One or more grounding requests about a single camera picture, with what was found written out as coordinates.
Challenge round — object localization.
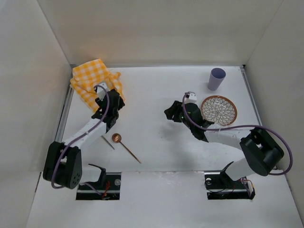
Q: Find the yellow white checkered cloth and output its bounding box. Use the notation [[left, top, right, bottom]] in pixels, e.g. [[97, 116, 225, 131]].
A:
[[70, 59, 125, 112]]

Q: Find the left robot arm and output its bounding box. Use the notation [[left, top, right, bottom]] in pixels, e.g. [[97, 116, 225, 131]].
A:
[[43, 87, 124, 189]]

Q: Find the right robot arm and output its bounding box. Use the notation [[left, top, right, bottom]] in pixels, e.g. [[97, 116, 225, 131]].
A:
[[164, 101, 284, 183]]

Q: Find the floral patterned ceramic plate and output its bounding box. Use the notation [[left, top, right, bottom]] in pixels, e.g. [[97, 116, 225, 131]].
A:
[[201, 95, 238, 126]]

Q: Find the metal fork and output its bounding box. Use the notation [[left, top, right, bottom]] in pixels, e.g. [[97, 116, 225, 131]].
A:
[[101, 136, 115, 150]]

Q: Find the copper spoon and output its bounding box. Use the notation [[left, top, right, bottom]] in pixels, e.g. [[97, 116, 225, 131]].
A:
[[112, 133, 142, 163]]

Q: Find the lilac plastic cup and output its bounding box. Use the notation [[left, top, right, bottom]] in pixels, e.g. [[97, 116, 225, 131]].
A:
[[208, 67, 226, 91]]

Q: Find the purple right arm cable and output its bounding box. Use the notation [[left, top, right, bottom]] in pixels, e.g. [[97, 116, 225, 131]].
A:
[[182, 93, 294, 176]]

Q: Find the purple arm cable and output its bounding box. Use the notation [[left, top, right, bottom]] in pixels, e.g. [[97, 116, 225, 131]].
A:
[[51, 85, 110, 190], [182, 93, 294, 176]]

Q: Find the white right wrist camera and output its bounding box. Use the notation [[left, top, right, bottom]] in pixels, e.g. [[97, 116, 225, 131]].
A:
[[184, 91, 197, 104]]

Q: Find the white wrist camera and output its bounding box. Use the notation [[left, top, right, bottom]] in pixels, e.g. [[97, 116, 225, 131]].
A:
[[184, 91, 197, 104], [94, 81, 108, 100]]

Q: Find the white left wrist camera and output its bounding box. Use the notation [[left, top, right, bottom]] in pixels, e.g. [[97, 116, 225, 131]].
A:
[[94, 81, 108, 100]]

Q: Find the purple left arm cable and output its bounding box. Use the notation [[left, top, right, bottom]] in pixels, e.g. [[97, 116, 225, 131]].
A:
[[51, 85, 110, 190]]

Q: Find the left aluminium table rail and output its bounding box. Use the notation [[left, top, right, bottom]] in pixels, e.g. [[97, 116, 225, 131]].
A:
[[54, 86, 73, 142]]

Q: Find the aluminium table rail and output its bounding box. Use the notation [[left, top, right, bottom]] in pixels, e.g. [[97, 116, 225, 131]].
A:
[[54, 86, 73, 142], [240, 65, 262, 125]]

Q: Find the right aluminium table rail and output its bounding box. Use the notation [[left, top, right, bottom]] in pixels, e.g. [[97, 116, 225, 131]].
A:
[[240, 65, 262, 125]]

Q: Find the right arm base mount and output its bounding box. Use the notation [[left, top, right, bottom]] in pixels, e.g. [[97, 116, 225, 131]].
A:
[[204, 172, 256, 200]]

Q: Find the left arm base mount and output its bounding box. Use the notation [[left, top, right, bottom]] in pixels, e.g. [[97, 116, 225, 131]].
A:
[[76, 172, 122, 201]]

